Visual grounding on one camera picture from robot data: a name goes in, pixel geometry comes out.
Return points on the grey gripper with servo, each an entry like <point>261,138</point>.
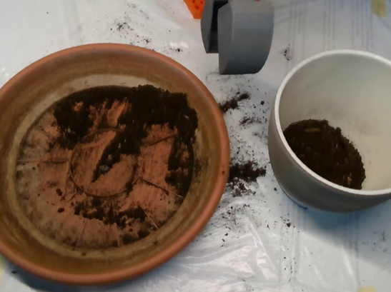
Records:
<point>244,33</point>

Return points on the dark soil pile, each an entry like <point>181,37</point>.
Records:
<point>160,112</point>

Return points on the dark soil heap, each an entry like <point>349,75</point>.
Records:
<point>324,155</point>

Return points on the large spilled soil clump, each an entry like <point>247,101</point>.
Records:
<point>244,170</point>

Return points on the white ceramic pot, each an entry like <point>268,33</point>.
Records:
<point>285,179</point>

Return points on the clear plastic cover sheet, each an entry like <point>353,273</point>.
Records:
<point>272,271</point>

